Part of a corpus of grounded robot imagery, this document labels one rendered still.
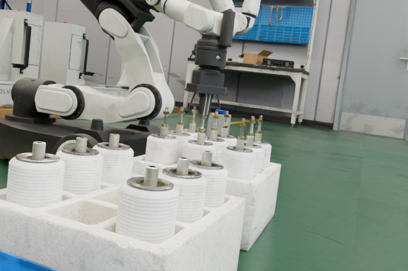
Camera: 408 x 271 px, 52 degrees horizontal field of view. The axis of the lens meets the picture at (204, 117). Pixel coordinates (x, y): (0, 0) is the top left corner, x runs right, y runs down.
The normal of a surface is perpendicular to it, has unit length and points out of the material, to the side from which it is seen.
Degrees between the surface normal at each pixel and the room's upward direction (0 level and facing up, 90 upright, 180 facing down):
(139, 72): 90
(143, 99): 90
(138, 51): 114
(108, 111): 101
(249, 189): 90
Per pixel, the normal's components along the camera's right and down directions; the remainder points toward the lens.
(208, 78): 0.45, 0.13
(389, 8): -0.37, 0.03
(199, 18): -0.73, -0.04
